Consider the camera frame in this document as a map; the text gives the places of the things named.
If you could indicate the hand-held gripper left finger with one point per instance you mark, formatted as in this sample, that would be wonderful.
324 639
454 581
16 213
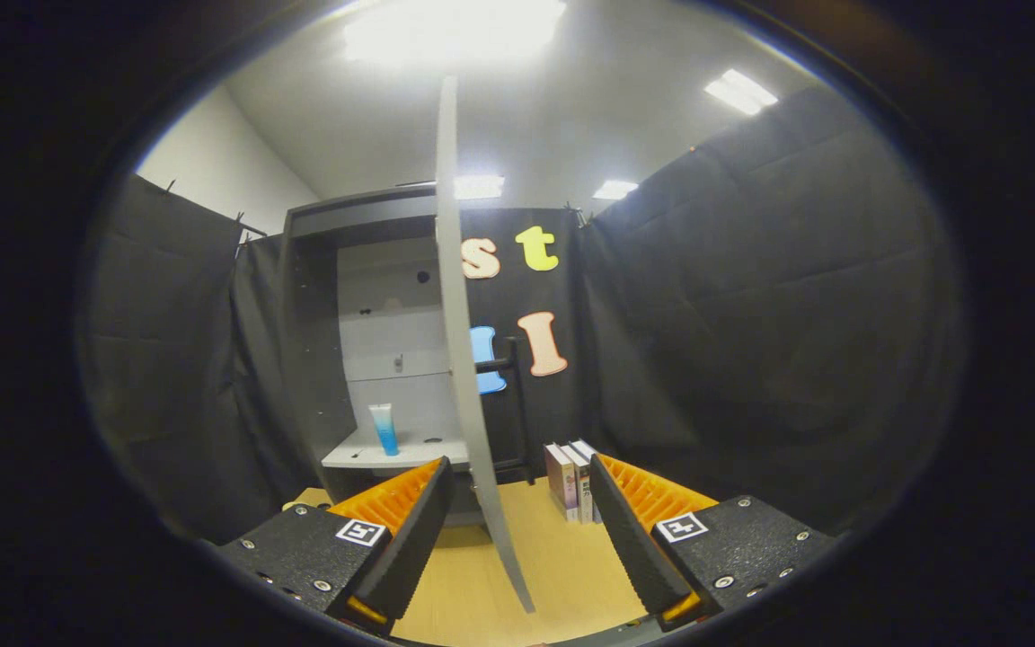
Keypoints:
410 539

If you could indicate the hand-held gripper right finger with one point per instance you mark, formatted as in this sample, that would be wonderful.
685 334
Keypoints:
636 539

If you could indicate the white blue squeeze tube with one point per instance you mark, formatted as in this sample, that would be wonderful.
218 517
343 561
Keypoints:
384 431

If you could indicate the light grey cabinet door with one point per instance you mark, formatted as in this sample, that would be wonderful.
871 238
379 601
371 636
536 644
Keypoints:
459 359

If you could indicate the white spine book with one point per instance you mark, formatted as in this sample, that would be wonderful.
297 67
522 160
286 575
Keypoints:
584 490

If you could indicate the pink cover book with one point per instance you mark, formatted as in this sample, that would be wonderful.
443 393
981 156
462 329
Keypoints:
561 485

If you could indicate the white cabinet shelf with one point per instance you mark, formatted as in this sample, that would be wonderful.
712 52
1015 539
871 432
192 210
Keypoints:
356 454

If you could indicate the dark grey cabinet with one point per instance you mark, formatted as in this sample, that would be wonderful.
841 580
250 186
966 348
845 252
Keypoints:
311 359

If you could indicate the black backdrop cloth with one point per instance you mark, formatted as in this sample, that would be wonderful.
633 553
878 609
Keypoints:
751 359

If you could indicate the small ceiling light panel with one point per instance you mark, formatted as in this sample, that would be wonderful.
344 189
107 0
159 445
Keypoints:
616 190
480 187

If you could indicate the long ceiling light panel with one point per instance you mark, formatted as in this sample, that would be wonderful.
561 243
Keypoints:
740 92

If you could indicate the large ceiling light panel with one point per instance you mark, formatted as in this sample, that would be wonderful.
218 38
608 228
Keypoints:
455 31

